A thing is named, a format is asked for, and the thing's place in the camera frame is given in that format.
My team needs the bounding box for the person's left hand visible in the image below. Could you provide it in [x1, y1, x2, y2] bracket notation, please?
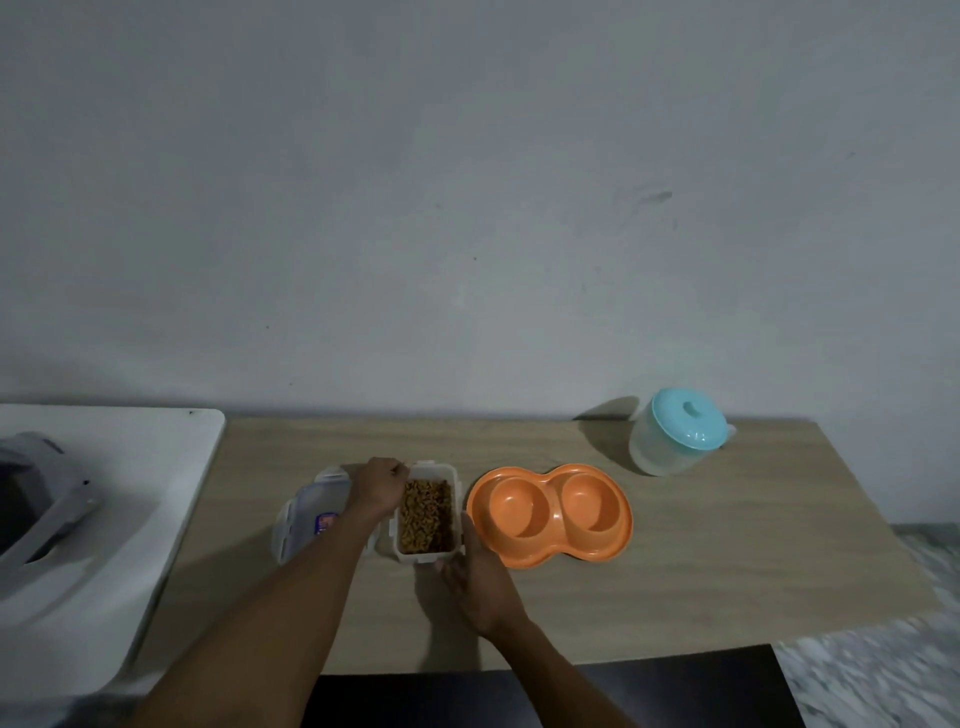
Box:
[341, 457, 411, 526]

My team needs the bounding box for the person's right hand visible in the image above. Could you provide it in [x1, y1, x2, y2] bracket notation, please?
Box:
[434, 514, 531, 641]

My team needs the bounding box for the clear plastic food container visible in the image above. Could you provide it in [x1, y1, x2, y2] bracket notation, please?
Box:
[385, 460, 467, 566]

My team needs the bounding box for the person's left forearm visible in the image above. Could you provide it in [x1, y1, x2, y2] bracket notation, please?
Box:
[127, 513, 385, 728]

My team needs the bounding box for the person's right forearm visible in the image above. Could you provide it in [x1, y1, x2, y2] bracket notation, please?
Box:
[486, 615, 640, 728]

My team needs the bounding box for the brown pet food kibble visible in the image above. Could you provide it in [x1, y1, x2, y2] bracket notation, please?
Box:
[397, 479, 456, 555]

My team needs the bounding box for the orange double pet bowl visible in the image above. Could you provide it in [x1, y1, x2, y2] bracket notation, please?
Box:
[465, 462, 636, 570]

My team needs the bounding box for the clear container lid blue label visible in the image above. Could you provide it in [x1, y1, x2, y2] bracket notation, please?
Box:
[271, 465, 355, 566]

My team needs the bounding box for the clear plastic jug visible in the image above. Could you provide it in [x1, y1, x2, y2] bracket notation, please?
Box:
[627, 397, 738, 478]

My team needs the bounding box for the teal jug lid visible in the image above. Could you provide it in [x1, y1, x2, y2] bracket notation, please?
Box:
[650, 387, 729, 453]

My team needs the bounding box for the black chair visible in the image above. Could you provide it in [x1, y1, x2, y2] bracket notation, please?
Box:
[300, 643, 808, 728]

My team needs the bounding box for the grey plastic object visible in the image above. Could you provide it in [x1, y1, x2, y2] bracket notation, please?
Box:
[0, 432, 104, 573]

